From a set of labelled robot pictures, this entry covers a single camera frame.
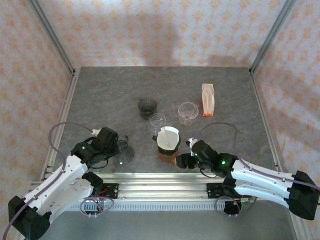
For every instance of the olive green plastic dripper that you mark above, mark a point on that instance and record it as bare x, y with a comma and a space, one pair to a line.
167, 151

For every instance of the white paper coffee filter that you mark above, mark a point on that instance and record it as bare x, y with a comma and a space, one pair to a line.
167, 138

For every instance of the clear smooth glass beaker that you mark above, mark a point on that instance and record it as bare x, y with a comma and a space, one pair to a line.
157, 120

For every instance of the orange coffee filter pack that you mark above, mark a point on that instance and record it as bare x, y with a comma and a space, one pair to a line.
208, 100

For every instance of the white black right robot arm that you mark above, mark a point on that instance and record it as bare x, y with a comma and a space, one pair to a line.
262, 180

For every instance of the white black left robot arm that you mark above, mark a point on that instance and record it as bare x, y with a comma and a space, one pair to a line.
57, 180

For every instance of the wide aluminium base rail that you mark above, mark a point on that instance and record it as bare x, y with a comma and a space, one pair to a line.
162, 186

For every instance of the aluminium table side rail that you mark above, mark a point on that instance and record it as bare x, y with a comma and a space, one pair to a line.
255, 82
62, 112

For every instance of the aluminium upright frame post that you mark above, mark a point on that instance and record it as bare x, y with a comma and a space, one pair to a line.
273, 32
50, 32

